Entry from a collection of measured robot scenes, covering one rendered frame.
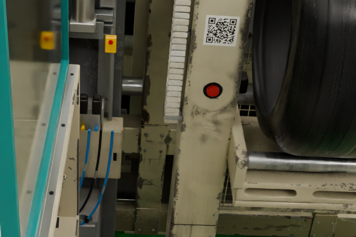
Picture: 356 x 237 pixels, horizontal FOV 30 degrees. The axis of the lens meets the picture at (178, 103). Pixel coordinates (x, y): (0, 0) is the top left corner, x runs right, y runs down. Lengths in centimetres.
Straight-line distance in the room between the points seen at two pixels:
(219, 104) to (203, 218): 38
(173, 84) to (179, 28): 15
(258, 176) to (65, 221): 50
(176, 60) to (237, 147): 25
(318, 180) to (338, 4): 52
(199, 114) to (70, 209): 40
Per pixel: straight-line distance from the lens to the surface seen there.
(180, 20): 148
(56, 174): 98
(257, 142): 186
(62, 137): 105
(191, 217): 183
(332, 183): 168
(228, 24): 148
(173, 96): 159
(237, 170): 157
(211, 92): 157
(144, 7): 229
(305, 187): 166
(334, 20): 133
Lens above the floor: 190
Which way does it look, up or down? 34 degrees down
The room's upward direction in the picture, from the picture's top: 6 degrees clockwise
